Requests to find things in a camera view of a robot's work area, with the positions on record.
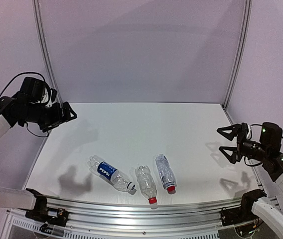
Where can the left aluminium frame post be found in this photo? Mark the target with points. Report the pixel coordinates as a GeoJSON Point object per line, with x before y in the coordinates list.
{"type": "Point", "coordinates": [43, 44]}

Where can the front aluminium rail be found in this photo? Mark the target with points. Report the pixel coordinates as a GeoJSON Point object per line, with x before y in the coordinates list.
{"type": "Point", "coordinates": [89, 220]}

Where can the right aluminium frame post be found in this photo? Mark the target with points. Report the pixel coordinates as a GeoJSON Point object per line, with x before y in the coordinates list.
{"type": "Point", "coordinates": [239, 52]}

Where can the crushed bottle red cap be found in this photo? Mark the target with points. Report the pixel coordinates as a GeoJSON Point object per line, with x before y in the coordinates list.
{"type": "Point", "coordinates": [166, 174]}

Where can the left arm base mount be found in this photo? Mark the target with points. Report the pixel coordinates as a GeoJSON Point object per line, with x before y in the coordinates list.
{"type": "Point", "coordinates": [50, 217]}

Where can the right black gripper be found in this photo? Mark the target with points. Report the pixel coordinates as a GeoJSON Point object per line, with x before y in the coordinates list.
{"type": "Point", "coordinates": [239, 143]}

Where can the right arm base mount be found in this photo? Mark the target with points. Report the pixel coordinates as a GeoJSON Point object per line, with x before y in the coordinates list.
{"type": "Point", "coordinates": [243, 213]}

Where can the clear bottle red cap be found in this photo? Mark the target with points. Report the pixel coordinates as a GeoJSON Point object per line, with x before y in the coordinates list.
{"type": "Point", "coordinates": [146, 184]}

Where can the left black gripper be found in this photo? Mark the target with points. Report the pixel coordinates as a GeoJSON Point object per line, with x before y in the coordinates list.
{"type": "Point", "coordinates": [63, 114]}

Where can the aluminium frame post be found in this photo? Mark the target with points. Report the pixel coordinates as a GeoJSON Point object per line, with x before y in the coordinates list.
{"type": "Point", "coordinates": [43, 44]}
{"type": "Point", "coordinates": [239, 52]}

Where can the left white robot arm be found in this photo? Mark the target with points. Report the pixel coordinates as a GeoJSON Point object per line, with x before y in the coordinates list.
{"type": "Point", "coordinates": [14, 112]}

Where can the white bottle cap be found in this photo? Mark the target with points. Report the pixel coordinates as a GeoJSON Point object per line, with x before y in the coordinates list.
{"type": "Point", "coordinates": [131, 188]}

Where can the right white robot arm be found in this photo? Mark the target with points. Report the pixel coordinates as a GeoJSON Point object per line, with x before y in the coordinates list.
{"type": "Point", "coordinates": [255, 205]}

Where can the Pepsi label plastic bottle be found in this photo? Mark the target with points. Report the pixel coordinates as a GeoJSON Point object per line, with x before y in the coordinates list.
{"type": "Point", "coordinates": [116, 178]}

